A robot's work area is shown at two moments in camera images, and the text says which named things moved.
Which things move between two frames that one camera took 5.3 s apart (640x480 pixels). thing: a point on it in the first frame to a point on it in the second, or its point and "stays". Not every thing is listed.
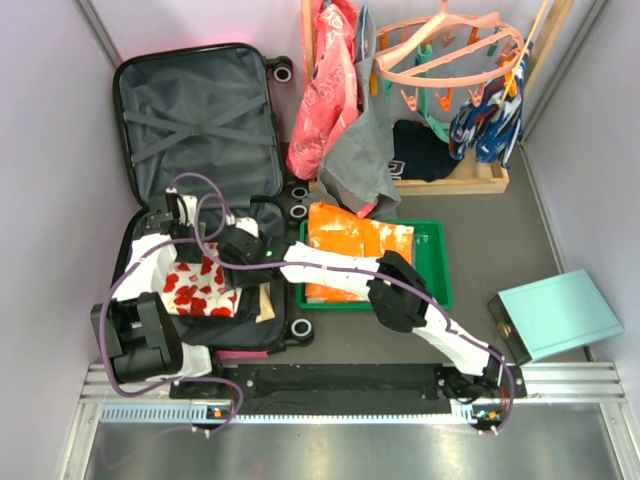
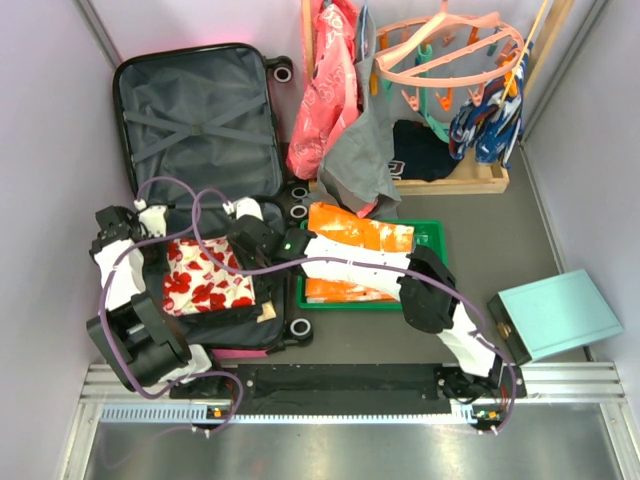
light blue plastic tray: x=553 y=316 stays
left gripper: x=191 y=250 to x=161 y=268
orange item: x=333 y=229 stays
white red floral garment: x=199 y=288 stays
